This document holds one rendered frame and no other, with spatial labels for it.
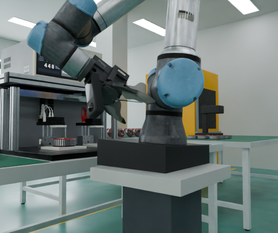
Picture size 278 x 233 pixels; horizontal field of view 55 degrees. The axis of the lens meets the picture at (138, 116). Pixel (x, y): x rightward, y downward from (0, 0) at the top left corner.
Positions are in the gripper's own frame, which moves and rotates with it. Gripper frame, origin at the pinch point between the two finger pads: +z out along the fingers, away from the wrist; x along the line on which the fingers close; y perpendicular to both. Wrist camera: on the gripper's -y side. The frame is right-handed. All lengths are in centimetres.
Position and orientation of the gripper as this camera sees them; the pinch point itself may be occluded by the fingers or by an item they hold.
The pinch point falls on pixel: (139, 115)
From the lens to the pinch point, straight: 76.9
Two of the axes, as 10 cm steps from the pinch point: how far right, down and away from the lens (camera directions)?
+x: -5.7, 4.0, 7.2
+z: 7.7, 5.6, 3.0
